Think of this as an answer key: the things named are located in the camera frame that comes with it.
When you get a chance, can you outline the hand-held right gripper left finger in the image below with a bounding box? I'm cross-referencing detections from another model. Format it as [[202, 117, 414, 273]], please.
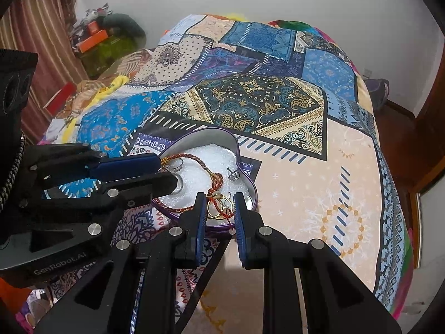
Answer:
[[33, 192, 208, 334]]

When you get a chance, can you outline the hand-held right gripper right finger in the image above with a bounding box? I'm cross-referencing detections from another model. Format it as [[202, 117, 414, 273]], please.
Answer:
[[233, 192, 403, 334]]

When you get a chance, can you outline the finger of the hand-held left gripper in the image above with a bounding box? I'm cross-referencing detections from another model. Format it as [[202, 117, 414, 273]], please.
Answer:
[[21, 142, 161, 190], [19, 173, 179, 216]]

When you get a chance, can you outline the dark red braided bracelet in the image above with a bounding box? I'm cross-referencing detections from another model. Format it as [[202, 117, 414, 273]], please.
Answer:
[[152, 181, 230, 218]]

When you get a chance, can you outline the gold hoop earring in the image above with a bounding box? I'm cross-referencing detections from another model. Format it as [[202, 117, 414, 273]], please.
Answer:
[[207, 193, 234, 219]]

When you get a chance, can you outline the wide silver ring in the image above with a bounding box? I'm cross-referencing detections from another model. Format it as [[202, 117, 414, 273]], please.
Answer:
[[170, 176, 186, 195]]

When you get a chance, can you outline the purple heart-shaped tin box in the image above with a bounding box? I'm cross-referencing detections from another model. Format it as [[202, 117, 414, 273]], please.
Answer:
[[151, 128, 259, 233]]

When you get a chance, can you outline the yellow cloth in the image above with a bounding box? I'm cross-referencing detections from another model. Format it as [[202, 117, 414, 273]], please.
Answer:
[[64, 76, 128, 137]]

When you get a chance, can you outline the red flat box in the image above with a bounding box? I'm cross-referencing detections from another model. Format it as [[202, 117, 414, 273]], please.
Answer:
[[43, 81, 76, 116]]

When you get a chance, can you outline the patchwork printed blanket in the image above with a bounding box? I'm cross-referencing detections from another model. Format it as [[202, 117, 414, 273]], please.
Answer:
[[38, 14, 415, 334]]

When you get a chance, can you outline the orange patterned cloth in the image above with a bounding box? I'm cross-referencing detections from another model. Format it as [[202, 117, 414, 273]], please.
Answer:
[[57, 49, 154, 119]]

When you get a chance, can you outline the green cloth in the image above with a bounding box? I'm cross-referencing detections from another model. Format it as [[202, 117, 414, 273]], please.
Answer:
[[80, 35, 137, 78]]

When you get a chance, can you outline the orange box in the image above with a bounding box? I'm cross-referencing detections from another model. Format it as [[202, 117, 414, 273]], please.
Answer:
[[76, 30, 109, 53]]

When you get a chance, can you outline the dark green cushion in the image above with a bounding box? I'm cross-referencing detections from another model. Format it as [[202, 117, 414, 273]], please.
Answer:
[[103, 13, 147, 48]]

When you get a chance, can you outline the striped brown curtain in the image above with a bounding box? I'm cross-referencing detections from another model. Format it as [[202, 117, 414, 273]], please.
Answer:
[[0, 0, 88, 144]]

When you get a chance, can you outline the pile of clutter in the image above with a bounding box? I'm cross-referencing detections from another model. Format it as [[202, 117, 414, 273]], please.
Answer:
[[69, 3, 109, 47]]

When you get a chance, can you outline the dark bag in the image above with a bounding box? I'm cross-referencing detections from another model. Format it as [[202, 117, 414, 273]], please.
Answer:
[[364, 78, 390, 112]]

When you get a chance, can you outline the colourful pillow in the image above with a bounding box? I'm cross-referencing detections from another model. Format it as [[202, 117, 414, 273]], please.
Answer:
[[268, 19, 352, 64]]

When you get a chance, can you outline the black coiled cable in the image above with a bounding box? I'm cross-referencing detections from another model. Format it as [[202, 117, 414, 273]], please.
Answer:
[[0, 134, 27, 213]]

